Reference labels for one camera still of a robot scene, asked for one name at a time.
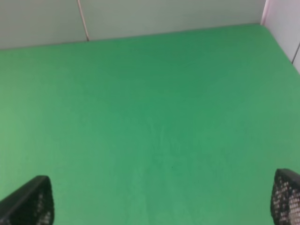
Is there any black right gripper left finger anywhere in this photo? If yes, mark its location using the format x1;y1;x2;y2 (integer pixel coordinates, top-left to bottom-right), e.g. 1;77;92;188
0;175;55;225

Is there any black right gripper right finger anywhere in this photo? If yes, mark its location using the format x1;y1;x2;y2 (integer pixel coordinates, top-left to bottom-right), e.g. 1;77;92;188
270;169;300;225

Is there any green table cloth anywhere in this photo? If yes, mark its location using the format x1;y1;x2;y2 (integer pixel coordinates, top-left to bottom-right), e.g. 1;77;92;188
0;25;300;225

